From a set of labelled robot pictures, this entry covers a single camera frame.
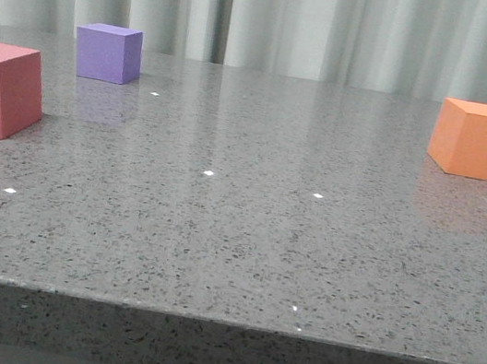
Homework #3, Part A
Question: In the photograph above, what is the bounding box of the purple foam cube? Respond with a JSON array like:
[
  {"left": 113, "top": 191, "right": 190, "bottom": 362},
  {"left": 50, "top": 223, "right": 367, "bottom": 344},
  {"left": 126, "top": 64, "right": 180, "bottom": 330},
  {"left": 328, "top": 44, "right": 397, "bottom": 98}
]
[{"left": 76, "top": 23, "right": 144, "bottom": 85}]

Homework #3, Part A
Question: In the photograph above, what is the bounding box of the orange foam cube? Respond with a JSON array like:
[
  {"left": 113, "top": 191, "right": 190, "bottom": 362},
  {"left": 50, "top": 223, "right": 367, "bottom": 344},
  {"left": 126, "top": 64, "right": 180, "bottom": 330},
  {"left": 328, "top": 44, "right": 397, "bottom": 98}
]
[{"left": 427, "top": 98, "right": 487, "bottom": 181}]

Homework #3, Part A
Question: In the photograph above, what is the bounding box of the grey-white pleated curtain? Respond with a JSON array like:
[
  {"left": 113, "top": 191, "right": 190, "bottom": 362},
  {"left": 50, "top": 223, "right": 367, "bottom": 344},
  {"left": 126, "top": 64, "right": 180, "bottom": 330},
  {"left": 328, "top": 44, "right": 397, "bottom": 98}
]
[{"left": 0, "top": 0, "right": 487, "bottom": 102}]

